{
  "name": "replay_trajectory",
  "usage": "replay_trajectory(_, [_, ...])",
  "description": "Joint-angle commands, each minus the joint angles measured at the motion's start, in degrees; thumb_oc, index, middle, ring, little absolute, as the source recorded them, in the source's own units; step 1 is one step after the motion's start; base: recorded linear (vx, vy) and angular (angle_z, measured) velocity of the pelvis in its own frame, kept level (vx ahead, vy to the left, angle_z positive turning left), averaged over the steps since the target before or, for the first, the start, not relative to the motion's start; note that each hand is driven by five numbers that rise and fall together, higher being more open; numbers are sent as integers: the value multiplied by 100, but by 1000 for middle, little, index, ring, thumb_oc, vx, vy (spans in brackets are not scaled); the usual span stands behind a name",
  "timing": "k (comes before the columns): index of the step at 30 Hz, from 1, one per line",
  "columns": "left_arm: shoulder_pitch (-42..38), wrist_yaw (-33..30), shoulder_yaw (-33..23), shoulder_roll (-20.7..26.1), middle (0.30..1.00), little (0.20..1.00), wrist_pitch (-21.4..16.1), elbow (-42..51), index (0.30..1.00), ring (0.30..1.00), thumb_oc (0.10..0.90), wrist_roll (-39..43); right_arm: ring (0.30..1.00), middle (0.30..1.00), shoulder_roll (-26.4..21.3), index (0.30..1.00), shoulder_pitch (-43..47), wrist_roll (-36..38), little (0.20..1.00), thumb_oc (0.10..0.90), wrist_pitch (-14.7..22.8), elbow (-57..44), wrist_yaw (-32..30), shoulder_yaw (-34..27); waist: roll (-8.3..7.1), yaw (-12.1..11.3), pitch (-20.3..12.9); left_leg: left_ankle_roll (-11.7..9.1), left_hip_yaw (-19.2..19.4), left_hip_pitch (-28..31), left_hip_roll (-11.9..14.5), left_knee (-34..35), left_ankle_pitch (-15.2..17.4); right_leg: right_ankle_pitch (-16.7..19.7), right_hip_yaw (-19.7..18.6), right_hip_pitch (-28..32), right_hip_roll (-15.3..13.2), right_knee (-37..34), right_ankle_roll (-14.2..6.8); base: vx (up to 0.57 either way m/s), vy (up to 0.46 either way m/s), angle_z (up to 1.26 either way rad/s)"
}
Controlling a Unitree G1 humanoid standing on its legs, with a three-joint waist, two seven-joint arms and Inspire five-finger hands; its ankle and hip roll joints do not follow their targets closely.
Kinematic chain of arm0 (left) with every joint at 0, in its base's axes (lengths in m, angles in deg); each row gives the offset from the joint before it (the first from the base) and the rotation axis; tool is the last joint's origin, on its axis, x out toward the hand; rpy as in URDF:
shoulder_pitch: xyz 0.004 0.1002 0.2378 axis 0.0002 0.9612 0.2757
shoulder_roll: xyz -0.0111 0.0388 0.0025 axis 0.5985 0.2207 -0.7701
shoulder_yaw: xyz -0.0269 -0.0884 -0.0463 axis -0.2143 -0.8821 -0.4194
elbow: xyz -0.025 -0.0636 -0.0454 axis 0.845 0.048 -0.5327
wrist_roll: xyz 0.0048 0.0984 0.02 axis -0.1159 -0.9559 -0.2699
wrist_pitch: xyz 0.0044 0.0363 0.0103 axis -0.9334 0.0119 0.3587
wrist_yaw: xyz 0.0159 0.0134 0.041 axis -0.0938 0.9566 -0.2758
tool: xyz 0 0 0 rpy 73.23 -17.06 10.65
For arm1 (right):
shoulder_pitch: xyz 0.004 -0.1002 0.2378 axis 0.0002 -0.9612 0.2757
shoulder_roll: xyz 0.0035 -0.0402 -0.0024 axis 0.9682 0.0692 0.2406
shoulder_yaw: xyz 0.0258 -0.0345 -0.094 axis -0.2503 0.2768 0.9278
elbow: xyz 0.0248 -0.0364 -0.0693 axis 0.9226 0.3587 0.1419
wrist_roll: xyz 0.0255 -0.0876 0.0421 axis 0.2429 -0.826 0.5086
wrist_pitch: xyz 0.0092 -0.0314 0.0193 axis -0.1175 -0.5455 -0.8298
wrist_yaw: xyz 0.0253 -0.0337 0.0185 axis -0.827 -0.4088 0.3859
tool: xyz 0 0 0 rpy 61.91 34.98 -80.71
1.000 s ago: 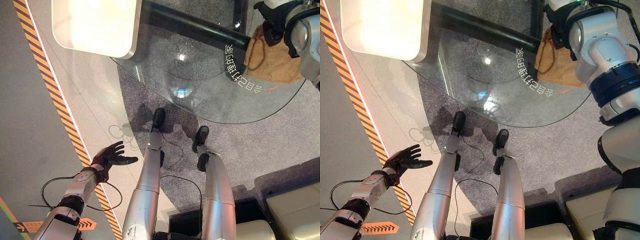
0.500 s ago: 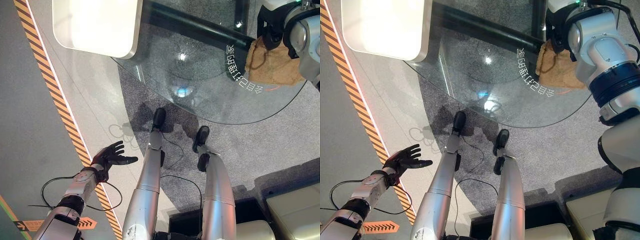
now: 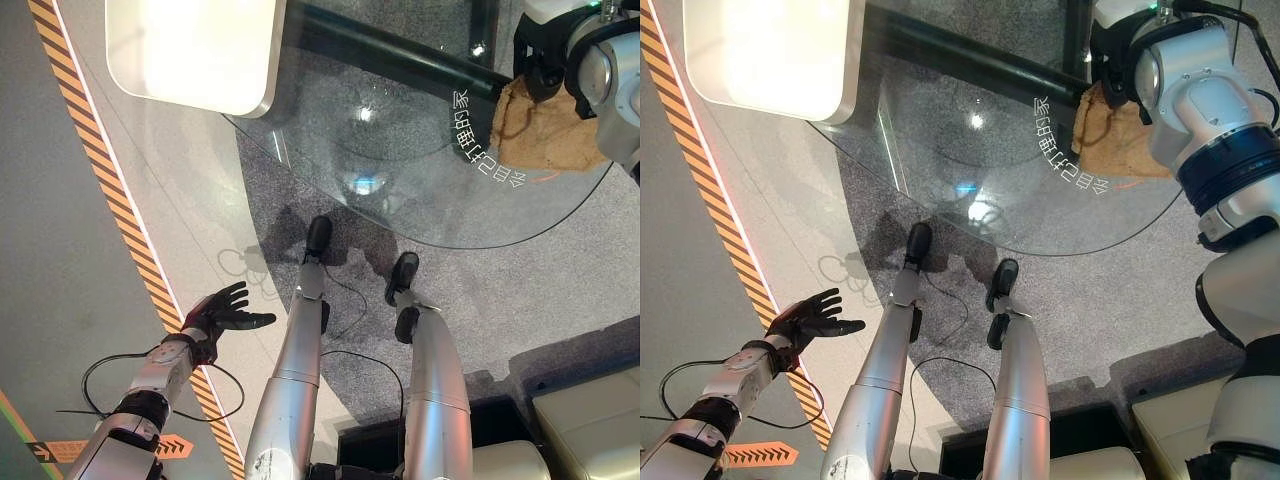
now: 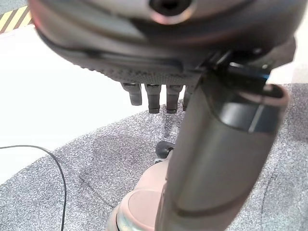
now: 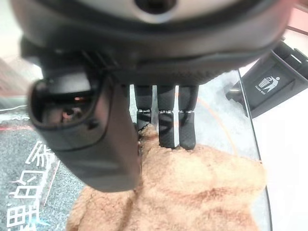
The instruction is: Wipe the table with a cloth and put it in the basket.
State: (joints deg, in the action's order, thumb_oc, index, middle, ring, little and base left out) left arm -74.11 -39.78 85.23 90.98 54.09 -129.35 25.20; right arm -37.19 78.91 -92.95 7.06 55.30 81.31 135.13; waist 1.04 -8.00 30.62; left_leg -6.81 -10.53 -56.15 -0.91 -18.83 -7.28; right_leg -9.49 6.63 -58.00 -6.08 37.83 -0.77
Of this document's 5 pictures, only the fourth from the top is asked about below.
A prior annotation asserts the yellow black hazard tape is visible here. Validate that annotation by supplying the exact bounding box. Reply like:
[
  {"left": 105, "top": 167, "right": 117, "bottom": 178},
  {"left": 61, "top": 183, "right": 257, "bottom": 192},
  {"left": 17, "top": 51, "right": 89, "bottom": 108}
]
[{"left": 0, "top": 5, "right": 33, "bottom": 34}]

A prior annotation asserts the dark robot foot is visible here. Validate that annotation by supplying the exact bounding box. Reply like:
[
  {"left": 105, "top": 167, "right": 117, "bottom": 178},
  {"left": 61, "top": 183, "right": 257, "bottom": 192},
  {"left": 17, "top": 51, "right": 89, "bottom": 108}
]
[{"left": 155, "top": 141, "right": 176, "bottom": 160}]

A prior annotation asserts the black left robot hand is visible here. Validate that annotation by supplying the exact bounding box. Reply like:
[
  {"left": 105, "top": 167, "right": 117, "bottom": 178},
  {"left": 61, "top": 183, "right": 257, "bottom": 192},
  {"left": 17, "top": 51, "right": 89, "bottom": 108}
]
[{"left": 27, "top": 0, "right": 297, "bottom": 231}]

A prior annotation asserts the silver robot leg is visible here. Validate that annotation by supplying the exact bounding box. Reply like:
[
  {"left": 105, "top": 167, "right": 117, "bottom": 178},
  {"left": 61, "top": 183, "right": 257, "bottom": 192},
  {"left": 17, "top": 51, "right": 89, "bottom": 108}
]
[{"left": 105, "top": 157, "right": 174, "bottom": 231}]

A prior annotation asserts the thin black cable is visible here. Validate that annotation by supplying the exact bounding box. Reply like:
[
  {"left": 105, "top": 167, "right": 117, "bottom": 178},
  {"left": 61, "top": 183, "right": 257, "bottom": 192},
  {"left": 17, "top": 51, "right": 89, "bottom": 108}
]
[{"left": 0, "top": 145, "right": 67, "bottom": 231}]

